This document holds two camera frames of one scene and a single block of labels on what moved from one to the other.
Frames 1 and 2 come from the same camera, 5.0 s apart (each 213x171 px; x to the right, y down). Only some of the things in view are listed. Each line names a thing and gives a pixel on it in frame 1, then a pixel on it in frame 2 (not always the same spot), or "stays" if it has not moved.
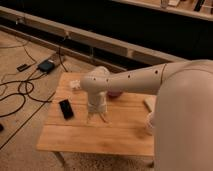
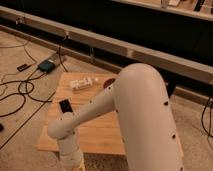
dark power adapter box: x=46 y=66 stays
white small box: x=75 y=84 stays
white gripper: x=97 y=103 → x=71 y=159
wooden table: x=127 y=128 stays
